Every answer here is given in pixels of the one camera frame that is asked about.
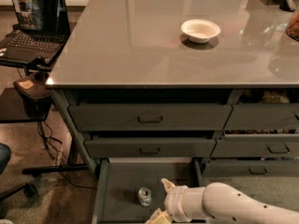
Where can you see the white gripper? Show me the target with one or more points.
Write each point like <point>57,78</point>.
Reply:
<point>173,201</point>

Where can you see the middle right grey drawer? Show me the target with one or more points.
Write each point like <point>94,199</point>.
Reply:
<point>257,145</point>

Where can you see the black device with sticky note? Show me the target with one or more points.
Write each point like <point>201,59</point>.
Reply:
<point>36,98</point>

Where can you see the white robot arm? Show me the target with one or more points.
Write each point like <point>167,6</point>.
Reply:
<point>217,201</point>

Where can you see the bottom right grey drawer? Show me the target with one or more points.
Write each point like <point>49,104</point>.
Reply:
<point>251,168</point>

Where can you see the white paper bowl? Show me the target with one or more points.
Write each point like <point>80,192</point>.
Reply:
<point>200,31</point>

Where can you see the black office chair base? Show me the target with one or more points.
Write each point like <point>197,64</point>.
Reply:
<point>29,189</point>

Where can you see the black laptop stand table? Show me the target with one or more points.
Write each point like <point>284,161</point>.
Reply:
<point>12,107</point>

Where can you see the black open laptop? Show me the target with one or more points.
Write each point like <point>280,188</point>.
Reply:
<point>42,33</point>

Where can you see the person's knee in jeans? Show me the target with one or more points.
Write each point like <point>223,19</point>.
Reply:
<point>5,154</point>

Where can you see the top left grey drawer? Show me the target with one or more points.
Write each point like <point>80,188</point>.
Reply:
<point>152,117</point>

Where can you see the open bottom left drawer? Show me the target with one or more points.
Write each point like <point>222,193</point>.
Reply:
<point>116,199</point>

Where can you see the silver 7up soda can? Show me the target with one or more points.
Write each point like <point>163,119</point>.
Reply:
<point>144,197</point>

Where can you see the top right grey drawer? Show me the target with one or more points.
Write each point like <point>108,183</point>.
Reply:
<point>264,117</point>

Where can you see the grey drawer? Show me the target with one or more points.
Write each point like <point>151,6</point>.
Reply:
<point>152,117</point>
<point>264,117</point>
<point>257,145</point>
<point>149,147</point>
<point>251,168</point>

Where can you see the middle left grey drawer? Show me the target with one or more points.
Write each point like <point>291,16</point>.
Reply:
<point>149,147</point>

